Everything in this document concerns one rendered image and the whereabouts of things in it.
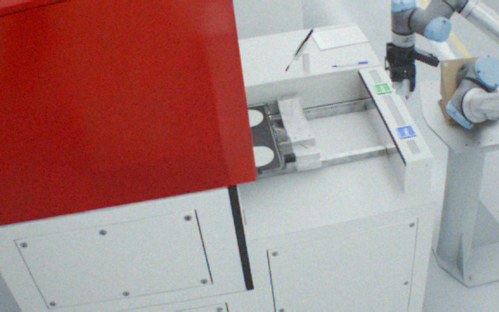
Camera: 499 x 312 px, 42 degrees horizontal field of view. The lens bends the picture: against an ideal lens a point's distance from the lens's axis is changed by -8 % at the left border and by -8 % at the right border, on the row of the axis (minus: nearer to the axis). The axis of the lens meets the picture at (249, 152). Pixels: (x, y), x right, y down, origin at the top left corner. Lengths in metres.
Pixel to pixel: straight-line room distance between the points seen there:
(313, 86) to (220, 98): 1.05
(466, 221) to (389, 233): 0.74
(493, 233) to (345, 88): 1.05
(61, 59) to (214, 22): 0.34
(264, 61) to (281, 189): 0.58
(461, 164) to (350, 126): 0.49
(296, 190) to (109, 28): 1.05
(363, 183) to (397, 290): 0.46
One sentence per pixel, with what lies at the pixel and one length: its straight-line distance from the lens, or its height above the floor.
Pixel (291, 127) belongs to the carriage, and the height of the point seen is 0.88.
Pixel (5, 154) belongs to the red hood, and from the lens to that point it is 1.65.
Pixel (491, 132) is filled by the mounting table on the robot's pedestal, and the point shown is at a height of 0.82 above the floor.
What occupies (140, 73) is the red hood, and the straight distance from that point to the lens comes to 1.50.
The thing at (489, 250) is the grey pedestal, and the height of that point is 0.01.
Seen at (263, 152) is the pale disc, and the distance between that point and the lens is 2.31.
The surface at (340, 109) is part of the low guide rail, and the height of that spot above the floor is 0.84.
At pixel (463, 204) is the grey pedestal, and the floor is 0.39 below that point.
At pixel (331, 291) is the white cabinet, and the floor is 0.49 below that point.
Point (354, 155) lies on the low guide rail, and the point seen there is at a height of 0.84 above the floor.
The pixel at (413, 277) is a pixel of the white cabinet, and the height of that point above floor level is 0.45.
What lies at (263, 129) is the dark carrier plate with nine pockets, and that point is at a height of 0.90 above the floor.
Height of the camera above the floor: 2.36
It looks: 39 degrees down
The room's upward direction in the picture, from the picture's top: 8 degrees counter-clockwise
